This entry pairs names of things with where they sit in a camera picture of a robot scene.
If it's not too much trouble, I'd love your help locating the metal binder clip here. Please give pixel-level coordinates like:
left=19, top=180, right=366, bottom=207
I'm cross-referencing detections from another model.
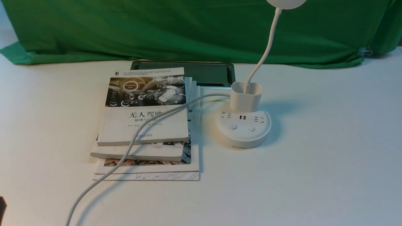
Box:
left=357, top=47, right=373, bottom=58

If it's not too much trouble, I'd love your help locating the top white autonomous driving book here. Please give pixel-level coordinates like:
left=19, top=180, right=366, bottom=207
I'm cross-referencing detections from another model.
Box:
left=97, top=67, right=192, bottom=146

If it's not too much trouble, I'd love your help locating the white desk lamp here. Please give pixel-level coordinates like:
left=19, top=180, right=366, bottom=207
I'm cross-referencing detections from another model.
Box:
left=214, top=0, right=305, bottom=148

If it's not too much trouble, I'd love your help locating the white lamp power cable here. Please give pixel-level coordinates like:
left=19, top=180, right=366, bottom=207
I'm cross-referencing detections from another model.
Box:
left=65, top=93, right=232, bottom=226

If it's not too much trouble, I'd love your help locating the dark object at edge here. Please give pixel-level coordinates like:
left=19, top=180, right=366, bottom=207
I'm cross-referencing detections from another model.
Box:
left=0, top=196, right=7, bottom=226

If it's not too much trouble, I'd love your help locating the green backdrop cloth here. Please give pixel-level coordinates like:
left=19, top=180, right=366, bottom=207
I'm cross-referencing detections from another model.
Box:
left=1, top=0, right=402, bottom=69

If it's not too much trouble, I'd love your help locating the bottom circuit pattern book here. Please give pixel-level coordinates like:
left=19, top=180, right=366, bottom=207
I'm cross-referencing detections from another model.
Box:
left=105, top=102, right=200, bottom=181

